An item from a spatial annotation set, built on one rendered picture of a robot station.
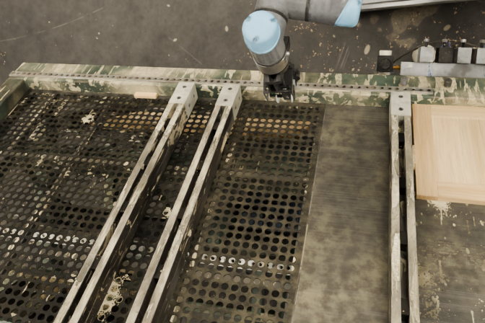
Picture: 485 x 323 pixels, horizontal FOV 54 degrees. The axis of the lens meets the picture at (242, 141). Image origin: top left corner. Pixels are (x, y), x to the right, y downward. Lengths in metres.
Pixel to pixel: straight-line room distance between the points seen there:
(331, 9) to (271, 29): 0.14
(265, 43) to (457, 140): 0.83
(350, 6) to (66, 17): 2.33
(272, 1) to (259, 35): 0.10
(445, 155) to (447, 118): 0.17
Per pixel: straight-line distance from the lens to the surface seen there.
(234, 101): 1.67
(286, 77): 1.17
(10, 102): 2.11
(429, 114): 1.69
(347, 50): 2.61
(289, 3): 1.04
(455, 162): 1.55
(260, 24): 0.99
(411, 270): 1.22
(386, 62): 1.82
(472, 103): 1.75
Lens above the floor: 2.61
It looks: 73 degrees down
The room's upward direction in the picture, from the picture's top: 123 degrees counter-clockwise
